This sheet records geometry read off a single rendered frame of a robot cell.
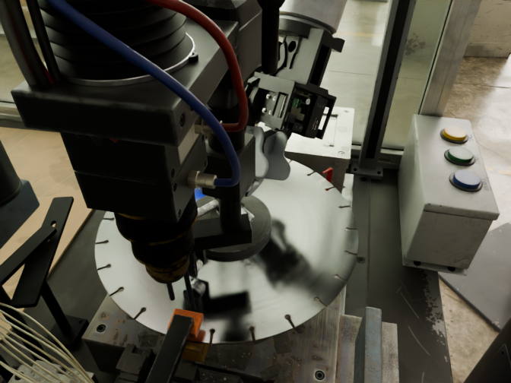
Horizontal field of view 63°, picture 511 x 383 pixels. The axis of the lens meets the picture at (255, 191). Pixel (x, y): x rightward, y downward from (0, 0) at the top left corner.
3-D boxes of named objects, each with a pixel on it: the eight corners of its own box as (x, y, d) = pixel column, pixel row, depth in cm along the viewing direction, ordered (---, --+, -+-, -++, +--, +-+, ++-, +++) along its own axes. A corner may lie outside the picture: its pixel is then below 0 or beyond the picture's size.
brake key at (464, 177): (449, 177, 71) (452, 168, 69) (474, 180, 70) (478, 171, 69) (452, 192, 68) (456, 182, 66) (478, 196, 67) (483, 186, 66)
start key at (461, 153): (444, 153, 76) (447, 144, 74) (467, 156, 75) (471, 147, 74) (447, 166, 73) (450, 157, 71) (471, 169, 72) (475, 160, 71)
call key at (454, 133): (439, 133, 81) (442, 125, 80) (461, 136, 80) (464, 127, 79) (442, 144, 78) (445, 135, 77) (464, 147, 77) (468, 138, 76)
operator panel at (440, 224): (396, 171, 95) (413, 113, 85) (447, 178, 93) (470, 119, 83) (402, 265, 74) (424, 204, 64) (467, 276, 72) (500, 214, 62)
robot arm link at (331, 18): (271, -24, 47) (317, 3, 52) (258, 17, 48) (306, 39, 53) (317, -26, 42) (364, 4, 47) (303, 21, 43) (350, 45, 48)
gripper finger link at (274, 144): (266, 210, 50) (290, 136, 48) (239, 192, 54) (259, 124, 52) (284, 211, 52) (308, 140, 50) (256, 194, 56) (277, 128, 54)
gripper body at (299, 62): (275, 135, 44) (312, 19, 42) (231, 116, 50) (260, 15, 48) (322, 146, 49) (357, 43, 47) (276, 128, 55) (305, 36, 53)
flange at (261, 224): (191, 265, 48) (188, 251, 47) (180, 203, 56) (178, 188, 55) (282, 248, 50) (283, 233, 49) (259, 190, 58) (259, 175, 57)
